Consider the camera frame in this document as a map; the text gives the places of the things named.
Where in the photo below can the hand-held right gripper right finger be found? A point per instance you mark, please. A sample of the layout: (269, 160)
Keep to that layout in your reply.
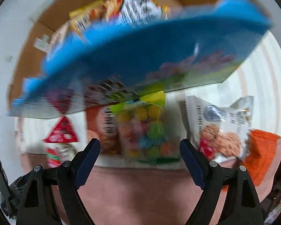
(192, 164)

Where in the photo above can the orange snack packet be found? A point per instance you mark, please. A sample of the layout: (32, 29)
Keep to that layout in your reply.
(262, 154)

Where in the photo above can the cardboard box with blue outside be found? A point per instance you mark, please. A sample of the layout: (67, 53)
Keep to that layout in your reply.
(154, 58)

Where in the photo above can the colourful candy ball bag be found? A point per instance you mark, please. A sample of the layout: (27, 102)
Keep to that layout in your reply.
(140, 136)

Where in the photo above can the white wall socket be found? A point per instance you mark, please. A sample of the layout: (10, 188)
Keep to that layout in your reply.
(8, 58)

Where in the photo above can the red triangular snack packet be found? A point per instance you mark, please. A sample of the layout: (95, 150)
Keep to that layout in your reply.
(60, 132)

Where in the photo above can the yellow cake packet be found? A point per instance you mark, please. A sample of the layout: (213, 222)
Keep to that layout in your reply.
(89, 16)

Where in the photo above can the red and green snack packet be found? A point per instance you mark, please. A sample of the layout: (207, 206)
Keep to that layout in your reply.
(58, 155)

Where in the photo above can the striped cat print blanket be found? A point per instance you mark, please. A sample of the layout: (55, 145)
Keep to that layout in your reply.
(260, 79)

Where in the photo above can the white cookie packet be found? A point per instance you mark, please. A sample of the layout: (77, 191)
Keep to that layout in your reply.
(224, 136)

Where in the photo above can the brown snack packet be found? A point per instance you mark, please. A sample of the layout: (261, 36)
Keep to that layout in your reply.
(100, 126)

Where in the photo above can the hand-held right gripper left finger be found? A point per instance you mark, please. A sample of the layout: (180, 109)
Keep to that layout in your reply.
(89, 161)

